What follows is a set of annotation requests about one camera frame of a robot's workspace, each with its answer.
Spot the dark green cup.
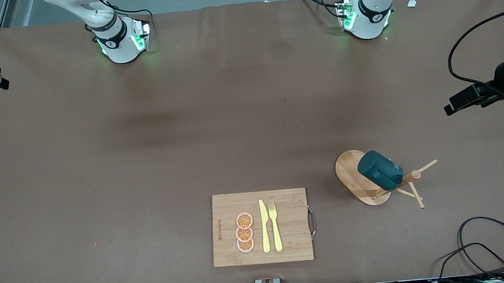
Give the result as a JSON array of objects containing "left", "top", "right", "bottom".
[{"left": 356, "top": 148, "right": 405, "bottom": 193}]

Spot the wooden mug rack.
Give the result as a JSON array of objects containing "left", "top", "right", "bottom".
[{"left": 334, "top": 143, "right": 442, "bottom": 216}]

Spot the bamboo cutting board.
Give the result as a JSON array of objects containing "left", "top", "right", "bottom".
[{"left": 207, "top": 186, "right": 320, "bottom": 269}]

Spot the yellow plastic fork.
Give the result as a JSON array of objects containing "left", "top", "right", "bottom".
[{"left": 268, "top": 202, "right": 284, "bottom": 253}]

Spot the yellow plastic knife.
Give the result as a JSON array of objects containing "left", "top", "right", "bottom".
[{"left": 258, "top": 199, "right": 272, "bottom": 253}]

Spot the toy orange slice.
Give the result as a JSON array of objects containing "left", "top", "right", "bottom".
[{"left": 235, "top": 212, "right": 254, "bottom": 230}]

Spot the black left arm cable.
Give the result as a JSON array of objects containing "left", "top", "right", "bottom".
[{"left": 444, "top": 6, "right": 504, "bottom": 93}]

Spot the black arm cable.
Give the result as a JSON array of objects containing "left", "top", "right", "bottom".
[
  {"left": 444, "top": 6, "right": 504, "bottom": 93},
  {"left": 93, "top": 0, "right": 155, "bottom": 33}
]

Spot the black looped floor cable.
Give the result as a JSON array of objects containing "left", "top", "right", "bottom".
[
  {"left": 456, "top": 214, "right": 504, "bottom": 278},
  {"left": 434, "top": 240, "right": 504, "bottom": 281}
]

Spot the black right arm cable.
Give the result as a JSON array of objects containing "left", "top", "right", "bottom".
[{"left": 93, "top": 0, "right": 155, "bottom": 33}]

